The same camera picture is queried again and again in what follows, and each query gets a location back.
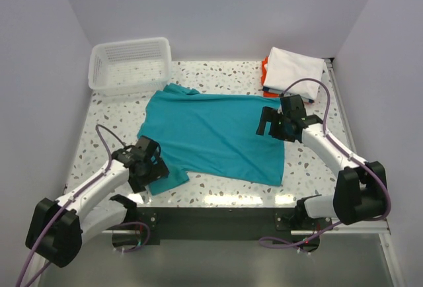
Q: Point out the white plastic basket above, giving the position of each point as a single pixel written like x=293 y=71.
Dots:
x=132 y=66

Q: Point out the aluminium rail frame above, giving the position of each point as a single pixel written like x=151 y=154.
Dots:
x=347 y=128

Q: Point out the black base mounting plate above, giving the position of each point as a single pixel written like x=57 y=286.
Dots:
x=276 y=225

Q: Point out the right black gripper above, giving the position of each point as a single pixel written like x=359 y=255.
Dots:
x=269 y=114

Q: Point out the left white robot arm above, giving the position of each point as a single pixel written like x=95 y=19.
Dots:
x=58 y=227

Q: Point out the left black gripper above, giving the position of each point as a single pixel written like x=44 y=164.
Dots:
x=158 y=169

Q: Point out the teal t-shirt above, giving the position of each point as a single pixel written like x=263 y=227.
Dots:
x=212 y=134

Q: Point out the folded white t-shirt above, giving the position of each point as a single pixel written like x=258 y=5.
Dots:
x=285 y=68

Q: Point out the folded orange t-shirt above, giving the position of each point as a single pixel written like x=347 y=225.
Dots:
x=267 y=92

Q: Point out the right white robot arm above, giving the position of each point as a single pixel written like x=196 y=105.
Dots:
x=361 y=186

